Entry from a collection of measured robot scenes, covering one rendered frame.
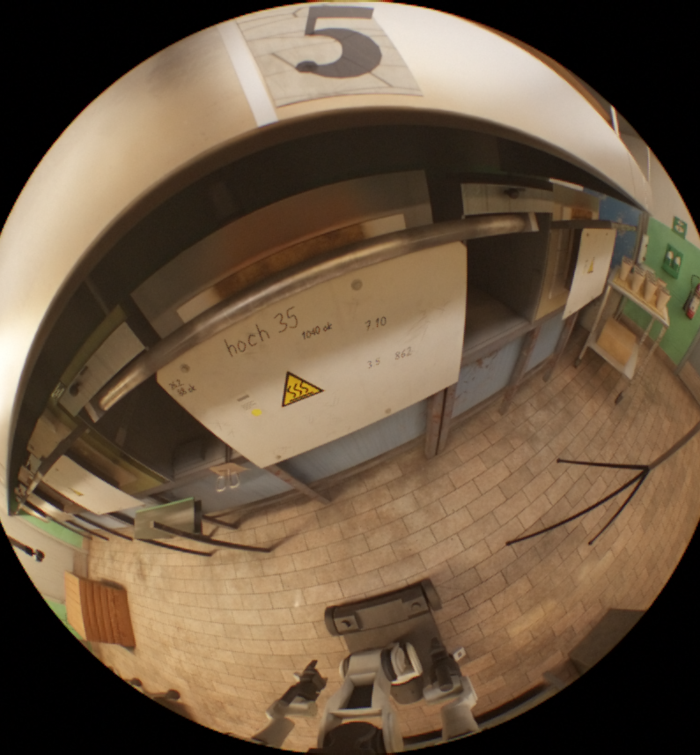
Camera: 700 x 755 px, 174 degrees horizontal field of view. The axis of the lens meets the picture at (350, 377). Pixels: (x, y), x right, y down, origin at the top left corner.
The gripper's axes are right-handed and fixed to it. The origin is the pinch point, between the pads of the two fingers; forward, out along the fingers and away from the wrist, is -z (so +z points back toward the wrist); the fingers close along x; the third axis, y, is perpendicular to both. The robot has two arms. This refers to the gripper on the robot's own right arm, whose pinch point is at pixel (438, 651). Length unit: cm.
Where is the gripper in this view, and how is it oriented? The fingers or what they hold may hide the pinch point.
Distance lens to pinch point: 99.6
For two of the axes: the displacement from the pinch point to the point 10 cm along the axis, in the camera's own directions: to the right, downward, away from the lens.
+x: -3.2, -7.8, 5.4
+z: -1.9, -5.1, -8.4
